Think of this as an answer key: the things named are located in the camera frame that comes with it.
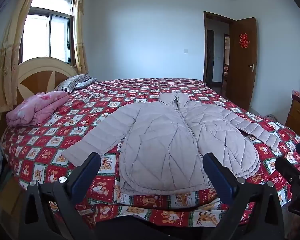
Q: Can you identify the light grey quilted puffer jacket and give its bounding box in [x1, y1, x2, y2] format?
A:
[61, 92, 282, 196]

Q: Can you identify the red paper door decoration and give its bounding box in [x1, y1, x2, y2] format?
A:
[239, 32, 250, 49]

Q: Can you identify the wooden cabinet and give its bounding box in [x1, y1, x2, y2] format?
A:
[284, 94, 300, 140]

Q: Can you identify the window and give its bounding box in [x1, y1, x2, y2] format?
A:
[18, 0, 76, 67]

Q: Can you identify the striped pillow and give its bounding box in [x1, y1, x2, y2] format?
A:
[55, 74, 92, 93]

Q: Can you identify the brown door frame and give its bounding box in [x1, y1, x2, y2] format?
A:
[203, 11, 234, 98]

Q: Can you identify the grey pillow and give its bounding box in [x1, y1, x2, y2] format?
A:
[75, 77, 98, 90]

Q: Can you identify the wide yellow curtain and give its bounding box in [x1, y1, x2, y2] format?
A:
[0, 0, 43, 112]

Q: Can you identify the red checkered cartoon bedspread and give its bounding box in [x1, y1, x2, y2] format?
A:
[0, 78, 300, 227]

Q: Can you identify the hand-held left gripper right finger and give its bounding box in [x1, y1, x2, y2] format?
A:
[202, 152, 285, 240]

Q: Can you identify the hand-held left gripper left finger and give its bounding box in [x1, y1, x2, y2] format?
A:
[19, 152, 102, 240]

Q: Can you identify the folded pink floral quilt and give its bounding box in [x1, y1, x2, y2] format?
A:
[6, 91, 68, 127]

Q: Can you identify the brown wooden door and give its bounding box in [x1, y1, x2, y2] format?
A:
[226, 17, 258, 112]

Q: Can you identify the wooden fan-pattern headboard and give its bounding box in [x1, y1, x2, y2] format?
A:
[0, 57, 78, 140]

